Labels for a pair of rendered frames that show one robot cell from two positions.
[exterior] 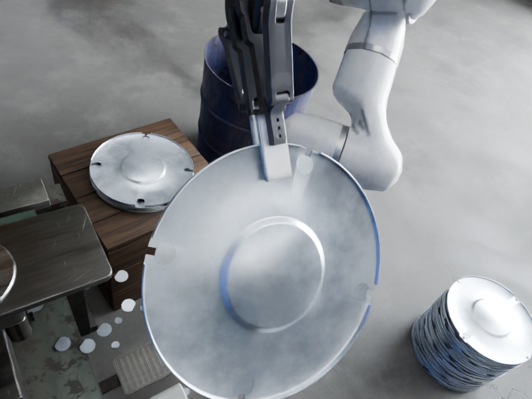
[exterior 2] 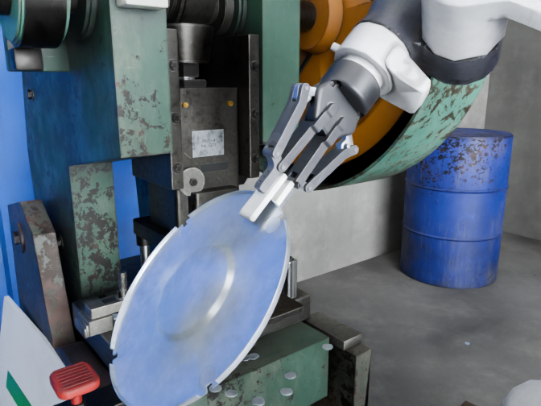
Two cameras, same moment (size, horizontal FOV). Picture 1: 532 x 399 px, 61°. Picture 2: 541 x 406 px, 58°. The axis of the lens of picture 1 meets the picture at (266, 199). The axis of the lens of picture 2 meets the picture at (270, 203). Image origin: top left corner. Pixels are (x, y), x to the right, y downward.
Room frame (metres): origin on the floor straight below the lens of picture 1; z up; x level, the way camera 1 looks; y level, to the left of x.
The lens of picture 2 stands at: (0.44, -0.57, 1.19)
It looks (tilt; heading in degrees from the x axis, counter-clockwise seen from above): 14 degrees down; 97
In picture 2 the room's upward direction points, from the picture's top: straight up
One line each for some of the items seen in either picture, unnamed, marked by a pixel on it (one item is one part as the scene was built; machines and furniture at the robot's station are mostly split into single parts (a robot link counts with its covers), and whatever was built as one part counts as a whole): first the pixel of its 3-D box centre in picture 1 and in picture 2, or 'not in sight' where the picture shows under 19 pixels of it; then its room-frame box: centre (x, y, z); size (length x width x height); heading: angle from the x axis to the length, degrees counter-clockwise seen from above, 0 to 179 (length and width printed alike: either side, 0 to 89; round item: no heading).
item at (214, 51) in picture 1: (250, 113); not in sight; (1.42, 0.16, 0.24); 0.42 x 0.42 x 0.48
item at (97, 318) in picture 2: not in sight; (119, 296); (0.02, 0.31, 0.76); 0.17 x 0.06 x 0.10; 45
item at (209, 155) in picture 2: not in sight; (197, 154); (0.17, 0.40, 1.04); 0.17 x 0.15 x 0.30; 135
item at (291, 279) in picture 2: not in sight; (289, 276); (0.35, 0.47, 0.75); 0.03 x 0.03 x 0.10; 45
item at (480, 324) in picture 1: (491, 317); not in sight; (0.83, -0.77, 0.25); 0.29 x 0.29 x 0.01
